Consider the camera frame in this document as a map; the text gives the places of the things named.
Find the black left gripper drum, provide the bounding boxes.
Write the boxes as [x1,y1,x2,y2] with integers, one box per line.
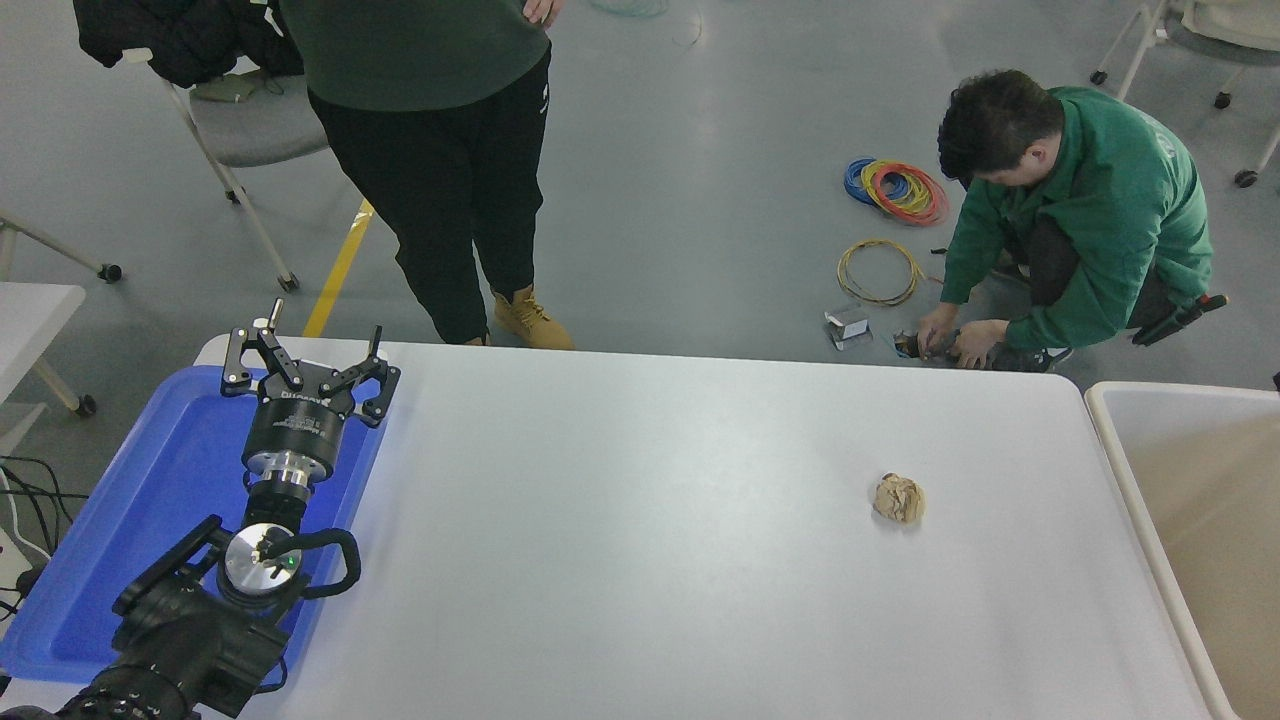
[246,370,356,469]

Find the crouching person's right hand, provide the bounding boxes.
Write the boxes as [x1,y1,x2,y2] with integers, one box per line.
[917,303,961,357]

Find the crouching person's left hand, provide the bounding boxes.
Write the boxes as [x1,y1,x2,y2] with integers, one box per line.
[955,318,1011,369]

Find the blue plastic tray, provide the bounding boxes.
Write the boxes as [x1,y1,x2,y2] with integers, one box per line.
[0,365,389,686]

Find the grey seat folding chair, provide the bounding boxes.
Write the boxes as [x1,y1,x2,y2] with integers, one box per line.
[150,50,331,293]

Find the standing person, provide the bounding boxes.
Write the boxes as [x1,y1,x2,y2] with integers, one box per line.
[278,0,576,351]

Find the white side table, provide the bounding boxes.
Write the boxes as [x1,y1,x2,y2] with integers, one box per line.
[0,283,96,456]

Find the black jacket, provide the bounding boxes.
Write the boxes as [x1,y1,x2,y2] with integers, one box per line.
[72,0,306,89]

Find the small grey box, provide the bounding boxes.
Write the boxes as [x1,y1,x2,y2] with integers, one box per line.
[823,305,871,351]

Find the crumpled tan paper ball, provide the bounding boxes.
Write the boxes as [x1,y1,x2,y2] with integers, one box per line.
[872,473,926,525]

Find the crouching person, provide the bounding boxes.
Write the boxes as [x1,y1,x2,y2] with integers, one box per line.
[917,68,1214,373]

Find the black red-tipped tool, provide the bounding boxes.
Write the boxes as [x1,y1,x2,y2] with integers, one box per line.
[1133,293,1229,347]

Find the large pale bin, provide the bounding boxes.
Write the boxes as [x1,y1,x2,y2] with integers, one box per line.
[1083,380,1280,720]

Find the white caster leg frame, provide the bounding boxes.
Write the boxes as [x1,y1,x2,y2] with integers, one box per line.
[0,213,122,284]

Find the black floor cables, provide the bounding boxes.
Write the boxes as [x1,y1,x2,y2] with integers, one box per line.
[0,455,86,621]

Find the blue red yellow cable coil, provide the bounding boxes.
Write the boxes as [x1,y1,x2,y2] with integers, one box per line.
[842,158,950,227]

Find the white frame wheeled chair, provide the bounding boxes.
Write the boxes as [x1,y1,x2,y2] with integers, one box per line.
[1090,0,1280,189]

